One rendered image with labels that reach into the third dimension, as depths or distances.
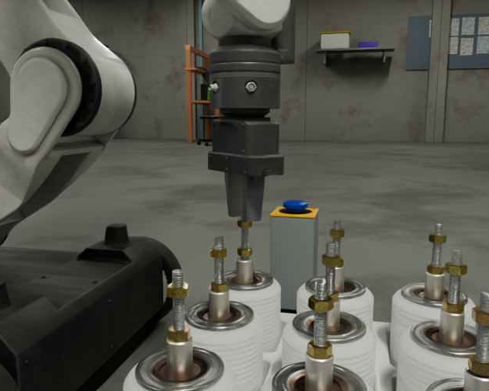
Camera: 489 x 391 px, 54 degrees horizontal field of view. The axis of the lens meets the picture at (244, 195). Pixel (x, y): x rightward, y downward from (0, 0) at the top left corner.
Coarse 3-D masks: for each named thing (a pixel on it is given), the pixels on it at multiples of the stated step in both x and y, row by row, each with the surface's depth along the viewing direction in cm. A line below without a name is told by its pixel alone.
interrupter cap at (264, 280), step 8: (224, 272) 66; (232, 272) 67; (256, 272) 67; (264, 272) 66; (224, 280) 63; (232, 280) 64; (256, 280) 64; (264, 280) 63; (272, 280) 63; (232, 288) 61; (240, 288) 60; (248, 288) 60; (256, 288) 61; (264, 288) 61
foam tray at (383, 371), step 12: (384, 324) 67; (384, 336) 64; (384, 348) 60; (264, 360) 58; (276, 360) 57; (384, 360) 57; (264, 372) 58; (384, 372) 55; (396, 372) 55; (384, 384) 52; (396, 384) 54
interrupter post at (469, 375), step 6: (468, 372) 35; (468, 378) 35; (474, 378) 35; (480, 378) 35; (486, 378) 35; (468, 384) 35; (474, 384) 35; (480, 384) 35; (486, 384) 34; (468, 390) 35; (474, 390) 35; (480, 390) 35; (486, 390) 35
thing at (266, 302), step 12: (276, 288) 62; (240, 300) 60; (252, 300) 60; (264, 300) 60; (276, 300) 62; (264, 312) 60; (276, 312) 62; (264, 324) 61; (276, 324) 63; (264, 336) 61; (276, 336) 63; (264, 348) 61; (276, 348) 63
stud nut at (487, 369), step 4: (468, 356) 36; (472, 356) 36; (468, 360) 36; (472, 360) 35; (476, 360) 35; (468, 364) 36; (472, 364) 35; (476, 364) 35; (480, 364) 35; (484, 364) 35; (488, 364) 35; (472, 368) 35; (476, 368) 35; (480, 368) 35; (484, 368) 34; (488, 368) 34; (476, 372) 35; (480, 372) 35; (484, 372) 35; (488, 372) 35
